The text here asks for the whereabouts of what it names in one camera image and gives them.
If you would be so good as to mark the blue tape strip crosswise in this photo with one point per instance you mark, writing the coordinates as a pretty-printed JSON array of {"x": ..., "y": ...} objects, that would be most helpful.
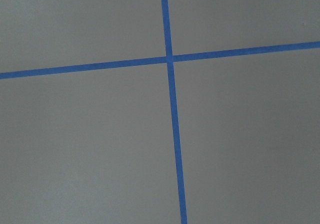
[{"x": 160, "y": 60}]

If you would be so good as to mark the blue tape strip lengthwise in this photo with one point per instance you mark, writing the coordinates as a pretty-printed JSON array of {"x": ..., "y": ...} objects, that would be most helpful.
[{"x": 174, "y": 112}]

